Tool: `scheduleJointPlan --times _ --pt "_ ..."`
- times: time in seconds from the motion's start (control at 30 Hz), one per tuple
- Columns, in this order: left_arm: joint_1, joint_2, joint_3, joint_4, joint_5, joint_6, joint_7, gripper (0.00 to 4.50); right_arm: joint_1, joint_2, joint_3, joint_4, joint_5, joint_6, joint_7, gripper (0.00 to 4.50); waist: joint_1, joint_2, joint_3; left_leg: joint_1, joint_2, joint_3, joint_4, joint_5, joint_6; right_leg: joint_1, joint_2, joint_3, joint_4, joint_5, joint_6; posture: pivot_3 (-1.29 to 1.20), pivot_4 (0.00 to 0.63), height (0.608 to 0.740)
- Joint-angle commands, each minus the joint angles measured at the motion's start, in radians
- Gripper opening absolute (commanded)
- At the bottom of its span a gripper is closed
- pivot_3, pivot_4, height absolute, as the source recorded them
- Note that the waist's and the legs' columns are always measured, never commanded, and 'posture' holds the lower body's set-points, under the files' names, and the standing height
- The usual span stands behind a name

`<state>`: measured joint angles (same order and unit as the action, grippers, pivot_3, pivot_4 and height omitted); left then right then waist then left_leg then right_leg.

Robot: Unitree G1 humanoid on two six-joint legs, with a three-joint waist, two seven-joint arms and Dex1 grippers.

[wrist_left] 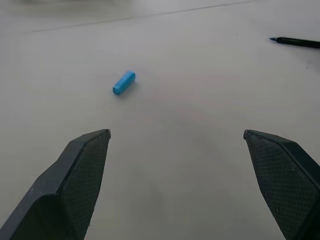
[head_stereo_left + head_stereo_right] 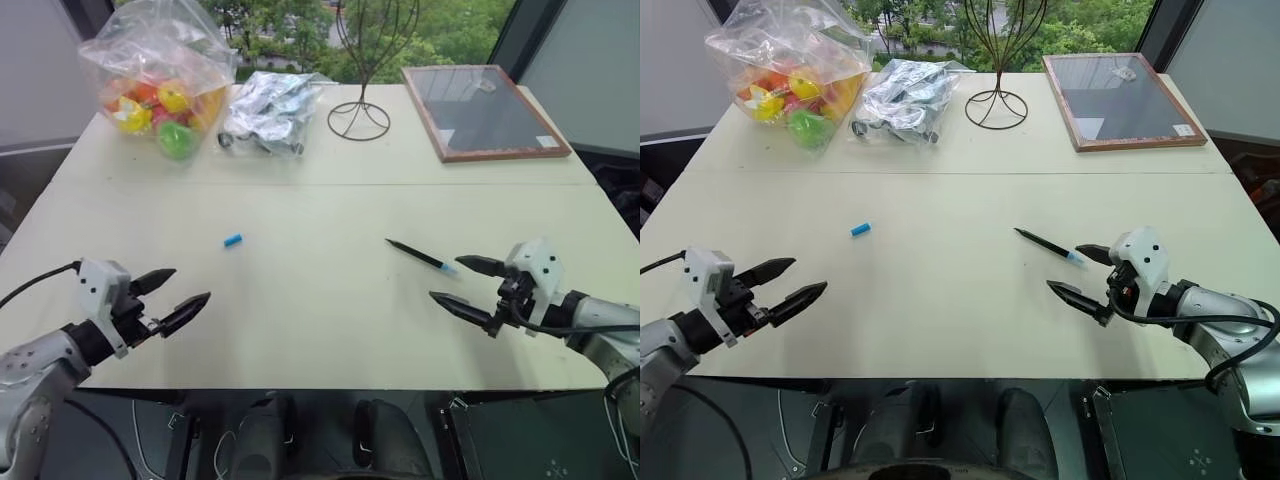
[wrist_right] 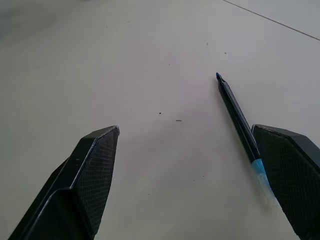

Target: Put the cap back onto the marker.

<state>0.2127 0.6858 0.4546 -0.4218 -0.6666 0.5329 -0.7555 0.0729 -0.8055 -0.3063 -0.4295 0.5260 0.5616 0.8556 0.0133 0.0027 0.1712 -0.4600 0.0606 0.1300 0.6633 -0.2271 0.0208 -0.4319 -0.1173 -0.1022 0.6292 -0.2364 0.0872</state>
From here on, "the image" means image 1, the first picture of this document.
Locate black pen with blue tip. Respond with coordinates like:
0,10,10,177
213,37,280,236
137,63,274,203
269,36,320,49

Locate blue pen cap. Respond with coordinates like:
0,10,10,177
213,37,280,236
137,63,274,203
112,70,137,96

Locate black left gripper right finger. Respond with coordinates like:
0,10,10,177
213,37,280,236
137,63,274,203
243,129,320,240

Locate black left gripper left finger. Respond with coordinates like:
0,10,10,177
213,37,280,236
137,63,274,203
0,128,112,240

